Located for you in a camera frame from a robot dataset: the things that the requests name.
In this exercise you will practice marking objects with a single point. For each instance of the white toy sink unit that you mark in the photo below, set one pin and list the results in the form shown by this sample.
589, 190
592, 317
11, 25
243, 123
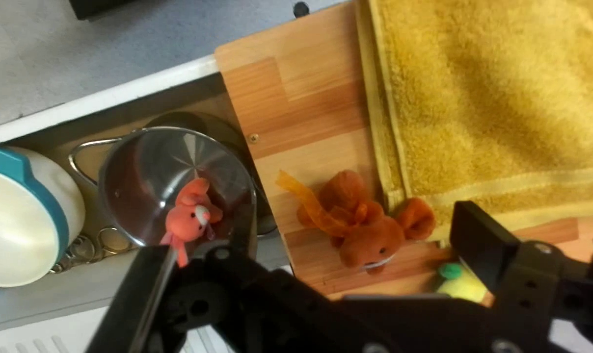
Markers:
60, 313

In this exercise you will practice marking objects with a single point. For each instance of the steel pot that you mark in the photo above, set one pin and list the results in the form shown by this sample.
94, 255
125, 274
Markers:
139, 176

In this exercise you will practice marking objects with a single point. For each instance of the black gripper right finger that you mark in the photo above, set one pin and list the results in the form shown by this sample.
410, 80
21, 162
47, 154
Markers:
516, 272

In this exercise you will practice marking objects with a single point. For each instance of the orange plush toy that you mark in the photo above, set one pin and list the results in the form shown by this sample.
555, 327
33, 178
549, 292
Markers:
355, 221

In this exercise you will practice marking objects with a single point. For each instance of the white teal bowl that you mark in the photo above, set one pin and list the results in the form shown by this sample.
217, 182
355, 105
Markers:
43, 211

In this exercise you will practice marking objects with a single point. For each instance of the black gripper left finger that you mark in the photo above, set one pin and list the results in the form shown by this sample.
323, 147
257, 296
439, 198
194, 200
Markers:
159, 302

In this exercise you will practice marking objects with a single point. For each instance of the yellow towel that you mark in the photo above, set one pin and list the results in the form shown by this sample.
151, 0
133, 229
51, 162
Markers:
486, 100

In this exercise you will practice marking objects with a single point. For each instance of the green yellow plush toy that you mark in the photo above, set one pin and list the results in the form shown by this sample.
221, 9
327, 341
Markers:
459, 280

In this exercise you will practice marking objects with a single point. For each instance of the pink plush toy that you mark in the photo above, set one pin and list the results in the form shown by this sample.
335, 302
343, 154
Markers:
190, 217

